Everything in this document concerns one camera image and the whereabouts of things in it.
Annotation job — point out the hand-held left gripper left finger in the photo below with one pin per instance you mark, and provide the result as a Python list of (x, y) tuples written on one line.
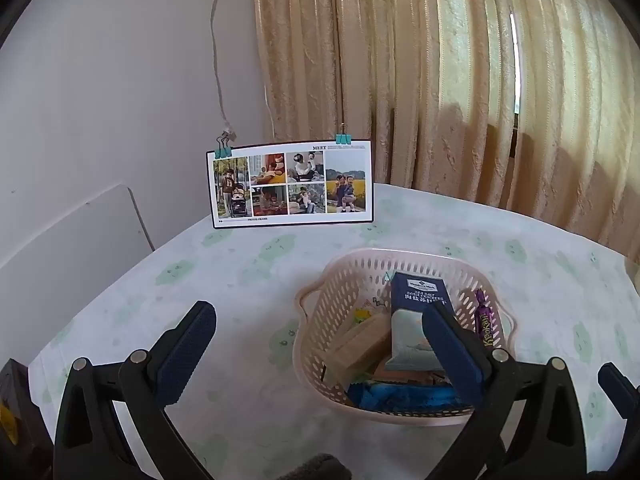
[(187, 355)]

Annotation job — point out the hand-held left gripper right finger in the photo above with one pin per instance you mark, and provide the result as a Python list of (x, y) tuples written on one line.
[(452, 355)]

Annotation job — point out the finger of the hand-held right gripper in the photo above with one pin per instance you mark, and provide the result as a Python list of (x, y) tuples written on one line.
[(617, 385)]

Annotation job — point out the purple candy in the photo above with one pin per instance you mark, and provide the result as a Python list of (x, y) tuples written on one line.
[(484, 317)]

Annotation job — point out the orange snack packet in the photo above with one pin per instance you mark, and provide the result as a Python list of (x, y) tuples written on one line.
[(407, 376)]

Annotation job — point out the dark blue tissue box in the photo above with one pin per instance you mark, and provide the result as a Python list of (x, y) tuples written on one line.
[(415, 295)]

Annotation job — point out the pale pink plastic basket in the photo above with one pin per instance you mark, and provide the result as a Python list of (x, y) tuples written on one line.
[(340, 280)]

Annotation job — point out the blue snack packet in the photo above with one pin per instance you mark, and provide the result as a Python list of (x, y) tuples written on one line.
[(390, 396)]

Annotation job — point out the green printed tablecloth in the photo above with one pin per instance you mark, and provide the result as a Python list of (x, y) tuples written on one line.
[(225, 270)]

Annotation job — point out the white flat panel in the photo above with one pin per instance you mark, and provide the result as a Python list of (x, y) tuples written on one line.
[(75, 260)]

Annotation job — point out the grey fuzzy cloth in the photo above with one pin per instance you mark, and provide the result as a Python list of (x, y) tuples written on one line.
[(320, 467)]

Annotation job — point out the photo collage board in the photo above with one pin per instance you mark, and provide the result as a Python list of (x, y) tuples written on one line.
[(290, 185)]

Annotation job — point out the teal binder clip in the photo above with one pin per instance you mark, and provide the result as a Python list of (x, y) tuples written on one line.
[(223, 150), (343, 138)]

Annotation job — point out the beige patterned curtain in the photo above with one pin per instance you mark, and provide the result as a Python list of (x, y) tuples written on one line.
[(425, 70)]

